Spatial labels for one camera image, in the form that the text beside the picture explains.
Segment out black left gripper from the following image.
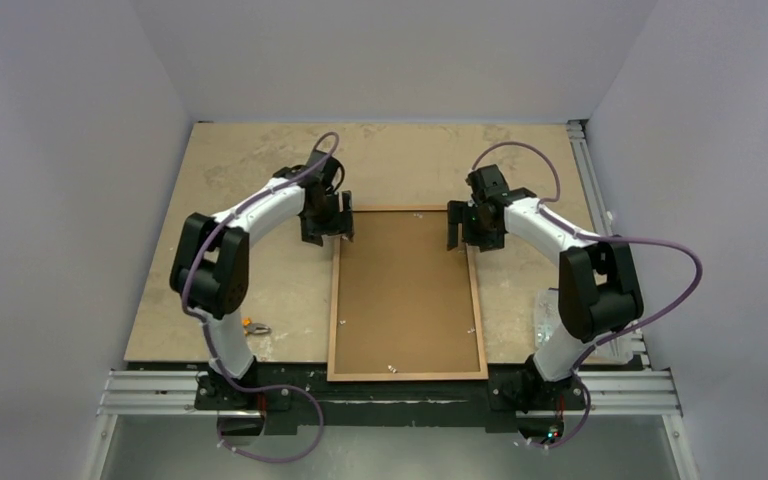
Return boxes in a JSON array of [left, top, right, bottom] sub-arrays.
[[302, 191, 352, 247]]

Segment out blue wooden picture frame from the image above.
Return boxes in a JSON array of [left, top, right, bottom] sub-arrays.
[[326, 204, 490, 383]]

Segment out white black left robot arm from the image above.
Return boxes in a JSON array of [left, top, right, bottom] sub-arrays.
[[169, 149, 354, 409]]

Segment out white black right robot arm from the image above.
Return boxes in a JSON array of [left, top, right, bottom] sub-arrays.
[[447, 165, 644, 407]]

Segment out clear plastic parts box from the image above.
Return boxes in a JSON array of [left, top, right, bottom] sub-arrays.
[[533, 288, 634, 365]]

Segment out orange handled pliers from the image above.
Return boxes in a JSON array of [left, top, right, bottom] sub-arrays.
[[242, 317, 272, 336]]

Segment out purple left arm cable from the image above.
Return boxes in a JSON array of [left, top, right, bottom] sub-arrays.
[[179, 131, 342, 392]]

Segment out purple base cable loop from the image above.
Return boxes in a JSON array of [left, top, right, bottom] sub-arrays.
[[216, 384, 326, 465]]

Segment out aluminium side rail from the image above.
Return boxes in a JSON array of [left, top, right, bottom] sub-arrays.
[[567, 120, 699, 479]]

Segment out aluminium front rail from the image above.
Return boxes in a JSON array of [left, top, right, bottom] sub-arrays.
[[96, 370, 681, 416]]

